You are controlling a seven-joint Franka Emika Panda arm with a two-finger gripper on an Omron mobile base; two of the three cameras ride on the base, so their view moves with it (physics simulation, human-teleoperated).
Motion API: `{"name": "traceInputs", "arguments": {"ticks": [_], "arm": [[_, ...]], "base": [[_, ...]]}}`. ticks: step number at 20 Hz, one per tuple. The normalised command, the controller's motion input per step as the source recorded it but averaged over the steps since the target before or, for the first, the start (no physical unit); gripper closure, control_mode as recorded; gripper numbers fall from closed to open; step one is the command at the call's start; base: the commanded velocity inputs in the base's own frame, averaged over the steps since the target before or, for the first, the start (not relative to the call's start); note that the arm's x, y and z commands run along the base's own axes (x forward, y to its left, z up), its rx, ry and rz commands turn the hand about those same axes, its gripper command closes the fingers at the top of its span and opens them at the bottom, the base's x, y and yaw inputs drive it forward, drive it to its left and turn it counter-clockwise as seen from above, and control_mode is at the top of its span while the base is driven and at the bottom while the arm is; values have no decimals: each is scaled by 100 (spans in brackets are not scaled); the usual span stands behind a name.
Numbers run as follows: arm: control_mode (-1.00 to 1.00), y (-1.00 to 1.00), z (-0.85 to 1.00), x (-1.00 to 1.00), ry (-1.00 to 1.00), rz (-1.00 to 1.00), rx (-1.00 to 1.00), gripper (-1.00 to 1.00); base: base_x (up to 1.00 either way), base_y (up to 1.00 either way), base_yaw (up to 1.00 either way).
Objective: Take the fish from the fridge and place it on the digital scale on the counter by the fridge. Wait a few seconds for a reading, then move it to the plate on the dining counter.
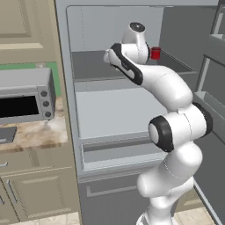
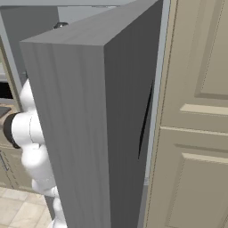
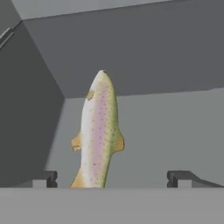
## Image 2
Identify beige tall cupboard door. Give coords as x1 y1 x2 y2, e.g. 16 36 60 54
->
159 0 228 134

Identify grey fridge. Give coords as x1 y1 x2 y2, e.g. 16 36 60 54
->
0 0 172 228

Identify beige lower cupboard door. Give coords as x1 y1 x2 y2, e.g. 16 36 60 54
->
143 126 228 228

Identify dark cabinet handle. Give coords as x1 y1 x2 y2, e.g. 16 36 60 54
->
0 150 10 173

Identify grey fridge door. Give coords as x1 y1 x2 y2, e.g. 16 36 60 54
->
19 0 164 228

